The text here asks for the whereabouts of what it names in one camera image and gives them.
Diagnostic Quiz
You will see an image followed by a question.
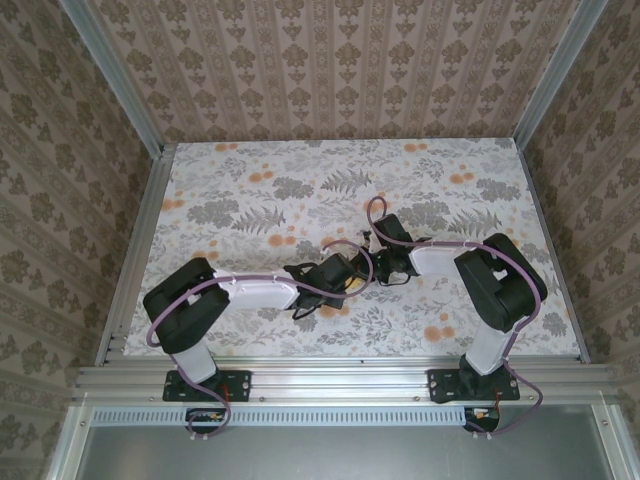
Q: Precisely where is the grey sheet metal panel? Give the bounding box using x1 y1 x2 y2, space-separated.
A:
47 399 640 480

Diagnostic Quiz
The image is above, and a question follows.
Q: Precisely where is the aluminium cross beam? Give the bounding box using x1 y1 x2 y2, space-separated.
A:
74 364 617 401

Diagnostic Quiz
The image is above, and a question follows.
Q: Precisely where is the floral patterned table mat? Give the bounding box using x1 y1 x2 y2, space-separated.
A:
122 139 584 360

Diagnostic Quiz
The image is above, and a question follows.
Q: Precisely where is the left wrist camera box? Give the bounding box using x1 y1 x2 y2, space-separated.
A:
319 253 354 291

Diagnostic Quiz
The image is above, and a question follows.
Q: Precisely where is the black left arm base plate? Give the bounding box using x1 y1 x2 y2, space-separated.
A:
163 368 252 403

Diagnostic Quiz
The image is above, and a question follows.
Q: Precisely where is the grey slotted cable duct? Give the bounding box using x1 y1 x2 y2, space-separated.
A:
92 405 469 426

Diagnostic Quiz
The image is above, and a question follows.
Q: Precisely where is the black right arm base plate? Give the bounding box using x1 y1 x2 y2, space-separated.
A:
428 368 521 404

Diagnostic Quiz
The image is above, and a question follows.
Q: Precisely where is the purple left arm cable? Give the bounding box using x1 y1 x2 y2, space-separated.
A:
147 239 376 442

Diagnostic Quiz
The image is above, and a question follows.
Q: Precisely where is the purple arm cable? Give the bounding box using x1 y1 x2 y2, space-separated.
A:
366 195 546 441
147 239 376 442

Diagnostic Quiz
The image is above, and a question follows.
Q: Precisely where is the aluminium side rail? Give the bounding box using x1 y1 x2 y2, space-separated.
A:
514 139 591 364
94 144 177 366

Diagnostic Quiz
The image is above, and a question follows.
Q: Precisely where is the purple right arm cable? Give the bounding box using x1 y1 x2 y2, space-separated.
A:
366 195 546 441

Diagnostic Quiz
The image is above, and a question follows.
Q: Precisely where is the aluminium frame post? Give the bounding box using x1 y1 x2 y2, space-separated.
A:
63 0 166 156
512 0 611 146

